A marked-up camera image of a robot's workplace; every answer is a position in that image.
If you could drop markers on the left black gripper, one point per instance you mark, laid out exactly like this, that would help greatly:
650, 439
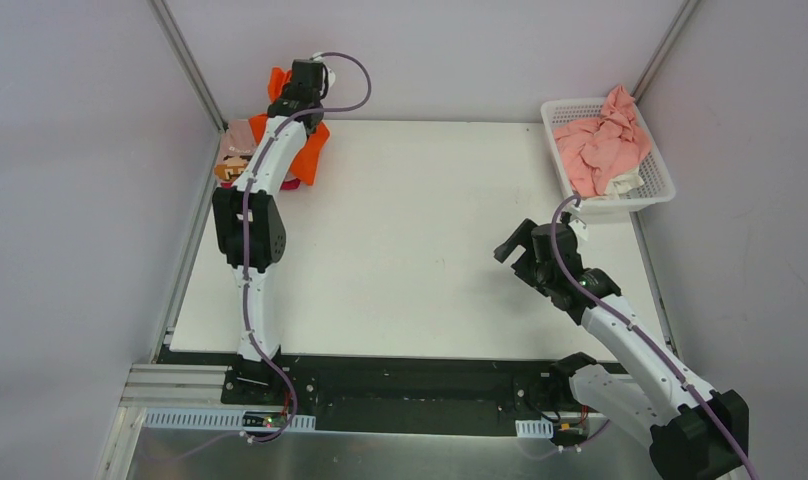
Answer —
304, 79

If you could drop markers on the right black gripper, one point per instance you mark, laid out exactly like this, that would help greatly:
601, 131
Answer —
522, 249

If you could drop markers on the orange t shirt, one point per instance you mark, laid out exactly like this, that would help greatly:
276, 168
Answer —
305, 164

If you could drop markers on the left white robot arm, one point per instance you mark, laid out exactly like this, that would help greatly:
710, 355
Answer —
258, 156

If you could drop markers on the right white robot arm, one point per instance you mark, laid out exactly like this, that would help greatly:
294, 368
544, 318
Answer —
690, 429

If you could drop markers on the folded pink printed t shirt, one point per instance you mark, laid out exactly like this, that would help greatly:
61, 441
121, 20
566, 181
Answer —
236, 149

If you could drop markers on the crumpled pink t shirt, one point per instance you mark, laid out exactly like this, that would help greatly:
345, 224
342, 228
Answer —
596, 149

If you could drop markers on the white cloth in basket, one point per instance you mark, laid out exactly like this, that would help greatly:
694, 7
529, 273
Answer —
623, 184

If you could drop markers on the white plastic basket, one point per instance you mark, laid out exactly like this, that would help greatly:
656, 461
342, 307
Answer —
657, 186

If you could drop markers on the aluminium frame rail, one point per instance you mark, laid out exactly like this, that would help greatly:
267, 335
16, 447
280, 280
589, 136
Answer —
177, 42

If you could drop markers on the black base frame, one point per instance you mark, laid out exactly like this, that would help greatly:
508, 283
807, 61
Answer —
481, 398

